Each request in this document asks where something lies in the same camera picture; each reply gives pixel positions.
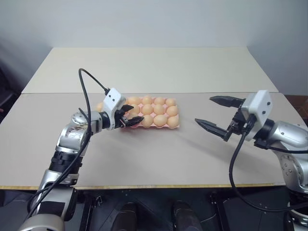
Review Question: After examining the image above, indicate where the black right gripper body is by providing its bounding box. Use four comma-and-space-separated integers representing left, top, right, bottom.
228, 108, 250, 133

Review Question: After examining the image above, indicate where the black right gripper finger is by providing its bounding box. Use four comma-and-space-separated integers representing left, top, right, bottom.
209, 95, 246, 109
194, 118, 233, 142

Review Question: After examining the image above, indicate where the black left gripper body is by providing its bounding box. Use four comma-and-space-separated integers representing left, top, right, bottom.
113, 109, 128, 129

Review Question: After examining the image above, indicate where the pink egg tray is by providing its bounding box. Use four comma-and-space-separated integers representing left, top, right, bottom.
120, 96, 181, 130

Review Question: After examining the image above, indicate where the dark rounded shape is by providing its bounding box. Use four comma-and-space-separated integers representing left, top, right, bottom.
171, 200, 202, 231
117, 202, 140, 231

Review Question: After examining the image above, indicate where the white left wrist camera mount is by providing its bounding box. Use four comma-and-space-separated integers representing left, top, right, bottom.
103, 88, 127, 131

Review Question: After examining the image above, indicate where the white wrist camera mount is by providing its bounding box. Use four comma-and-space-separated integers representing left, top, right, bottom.
103, 88, 127, 131
241, 90, 273, 141

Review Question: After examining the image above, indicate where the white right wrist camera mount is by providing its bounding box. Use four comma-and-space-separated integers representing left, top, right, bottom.
241, 90, 273, 141

